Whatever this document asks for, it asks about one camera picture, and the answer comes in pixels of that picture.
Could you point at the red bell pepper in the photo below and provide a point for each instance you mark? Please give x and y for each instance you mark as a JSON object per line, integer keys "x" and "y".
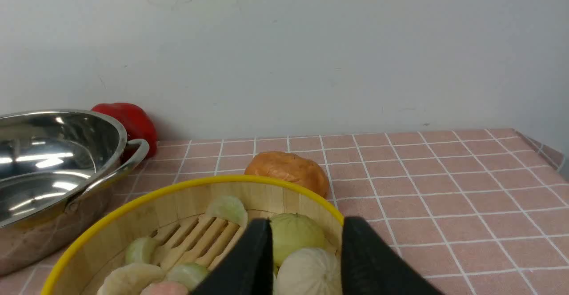
{"x": 135, "y": 120}

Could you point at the stainless steel pot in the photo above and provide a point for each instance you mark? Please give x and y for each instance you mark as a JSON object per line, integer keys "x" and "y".
{"x": 57, "y": 172}

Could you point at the pale green dumpling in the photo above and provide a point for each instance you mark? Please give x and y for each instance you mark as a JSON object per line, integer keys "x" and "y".
{"x": 228, "y": 208}
{"x": 141, "y": 250}

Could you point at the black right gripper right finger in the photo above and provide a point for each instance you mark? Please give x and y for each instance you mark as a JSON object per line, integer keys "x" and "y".
{"x": 370, "y": 267}

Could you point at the pale dumpling front left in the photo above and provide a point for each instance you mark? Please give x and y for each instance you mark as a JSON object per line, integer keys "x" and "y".
{"x": 131, "y": 279}

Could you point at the pale green dumpling back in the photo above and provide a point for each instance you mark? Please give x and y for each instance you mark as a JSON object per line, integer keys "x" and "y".
{"x": 228, "y": 208}

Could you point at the brown potato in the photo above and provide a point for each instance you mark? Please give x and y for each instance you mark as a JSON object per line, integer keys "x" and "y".
{"x": 290, "y": 168}

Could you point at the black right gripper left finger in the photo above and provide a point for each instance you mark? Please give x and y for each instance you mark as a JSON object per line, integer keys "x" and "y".
{"x": 247, "y": 269}

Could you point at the pink checked tablecloth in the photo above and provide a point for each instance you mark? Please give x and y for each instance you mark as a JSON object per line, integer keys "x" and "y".
{"x": 477, "y": 212}

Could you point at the green round bun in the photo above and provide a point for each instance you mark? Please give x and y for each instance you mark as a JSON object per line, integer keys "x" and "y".
{"x": 292, "y": 232}

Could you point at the pale green dumpling left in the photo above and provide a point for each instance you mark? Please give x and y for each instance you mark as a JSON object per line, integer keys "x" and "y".
{"x": 141, "y": 250}

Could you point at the pink bun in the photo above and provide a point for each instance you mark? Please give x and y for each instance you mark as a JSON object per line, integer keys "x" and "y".
{"x": 165, "y": 288}

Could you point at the white pleated bun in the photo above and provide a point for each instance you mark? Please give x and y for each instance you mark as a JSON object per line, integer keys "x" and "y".
{"x": 309, "y": 271}

